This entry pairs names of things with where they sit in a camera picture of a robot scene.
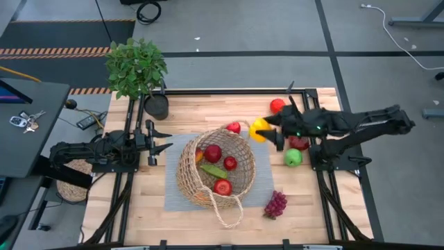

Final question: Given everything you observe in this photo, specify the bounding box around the white power cable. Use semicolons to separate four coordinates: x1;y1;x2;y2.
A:
360;3;444;71

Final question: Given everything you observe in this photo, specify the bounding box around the green cucumber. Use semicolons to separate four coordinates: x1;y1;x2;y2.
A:
199;163;229;180

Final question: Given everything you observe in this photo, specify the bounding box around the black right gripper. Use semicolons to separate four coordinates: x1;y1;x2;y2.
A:
255;94;322;152

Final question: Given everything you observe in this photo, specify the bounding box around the dark red pomegranate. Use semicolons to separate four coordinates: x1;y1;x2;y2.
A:
289;135;310;151

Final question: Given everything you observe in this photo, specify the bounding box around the black hazard-striped floor mat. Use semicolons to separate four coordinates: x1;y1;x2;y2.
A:
0;19;137;95

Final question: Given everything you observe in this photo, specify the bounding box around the green potted plant black pot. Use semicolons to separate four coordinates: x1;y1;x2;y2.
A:
105;37;170;122

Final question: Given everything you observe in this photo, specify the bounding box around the black desk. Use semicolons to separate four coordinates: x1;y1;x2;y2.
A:
0;77;71;178

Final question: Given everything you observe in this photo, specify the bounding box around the bunch of metal keys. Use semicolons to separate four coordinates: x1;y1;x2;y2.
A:
19;110;46;135

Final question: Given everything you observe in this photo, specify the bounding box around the thin black floor cable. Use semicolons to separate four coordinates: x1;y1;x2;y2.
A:
94;0;112;43

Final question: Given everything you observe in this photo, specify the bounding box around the grey furniture foot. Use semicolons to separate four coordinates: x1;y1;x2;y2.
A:
422;108;444;119

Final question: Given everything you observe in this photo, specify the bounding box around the computer monitor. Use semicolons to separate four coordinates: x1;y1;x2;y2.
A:
0;78;34;105

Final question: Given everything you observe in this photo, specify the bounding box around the yellow bell pepper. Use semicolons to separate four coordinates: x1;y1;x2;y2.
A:
248;117;273;143

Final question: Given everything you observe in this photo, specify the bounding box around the yellow cable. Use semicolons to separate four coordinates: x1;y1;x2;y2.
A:
0;65;42;83

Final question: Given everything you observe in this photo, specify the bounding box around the woven wicker basket with handles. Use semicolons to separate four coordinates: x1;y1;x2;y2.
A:
176;119;257;229

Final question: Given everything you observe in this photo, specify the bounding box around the purple grape bunch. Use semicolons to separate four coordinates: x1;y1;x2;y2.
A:
262;190;289;220

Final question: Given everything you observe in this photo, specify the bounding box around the bright red tomato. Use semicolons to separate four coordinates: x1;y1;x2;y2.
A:
269;98;287;115

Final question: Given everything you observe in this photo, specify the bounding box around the black aluminium table frame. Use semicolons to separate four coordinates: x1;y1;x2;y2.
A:
81;81;386;250

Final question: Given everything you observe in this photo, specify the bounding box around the coiled black cable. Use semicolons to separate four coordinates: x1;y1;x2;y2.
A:
136;1;162;26

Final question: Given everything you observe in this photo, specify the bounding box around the dark red apple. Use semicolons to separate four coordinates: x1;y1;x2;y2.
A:
203;144;223;164

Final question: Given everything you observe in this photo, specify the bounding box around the black power adapter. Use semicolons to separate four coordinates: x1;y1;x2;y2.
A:
76;110;108;131

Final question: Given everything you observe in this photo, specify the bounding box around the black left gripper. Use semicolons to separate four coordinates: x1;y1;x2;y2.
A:
133;119;174;167

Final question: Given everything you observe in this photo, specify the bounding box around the small red orange fruit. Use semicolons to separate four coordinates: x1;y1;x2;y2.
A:
223;156;239;172

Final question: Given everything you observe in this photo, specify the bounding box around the grey table base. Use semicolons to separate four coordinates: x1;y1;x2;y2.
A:
387;0;444;28

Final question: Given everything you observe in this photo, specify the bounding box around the grey woven placemat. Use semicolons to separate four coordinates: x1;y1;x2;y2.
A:
162;133;275;212

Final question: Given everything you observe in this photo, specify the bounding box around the round wicker stool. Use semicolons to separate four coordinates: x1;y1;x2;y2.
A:
55;158;94;203

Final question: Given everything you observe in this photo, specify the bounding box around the car key fob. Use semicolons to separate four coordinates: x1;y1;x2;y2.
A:
9;115;28;128

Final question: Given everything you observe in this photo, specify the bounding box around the small red apple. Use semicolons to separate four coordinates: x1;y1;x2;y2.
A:
225;121;242;135

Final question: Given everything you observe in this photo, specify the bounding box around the green apple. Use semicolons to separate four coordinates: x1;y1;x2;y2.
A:
284;148;303;168

